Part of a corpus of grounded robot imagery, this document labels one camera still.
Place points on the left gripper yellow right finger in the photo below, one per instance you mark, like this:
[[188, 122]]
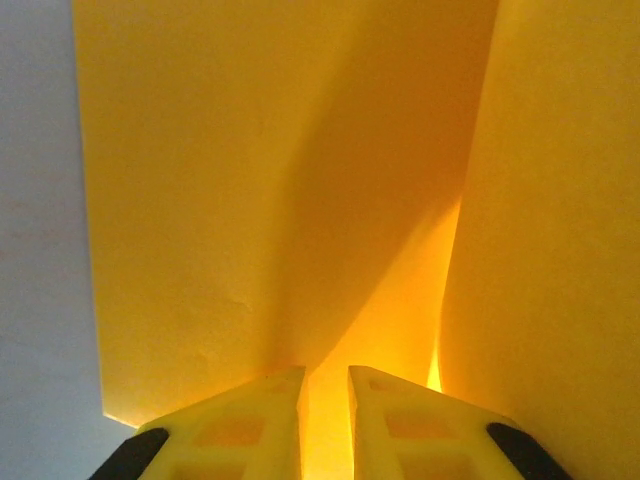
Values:
[[415, 430]]

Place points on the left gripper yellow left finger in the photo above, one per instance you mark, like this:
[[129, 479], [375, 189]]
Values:
[[240, 430]]

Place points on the orange paper sheet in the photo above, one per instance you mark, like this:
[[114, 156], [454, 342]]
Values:
[[250, 175]]

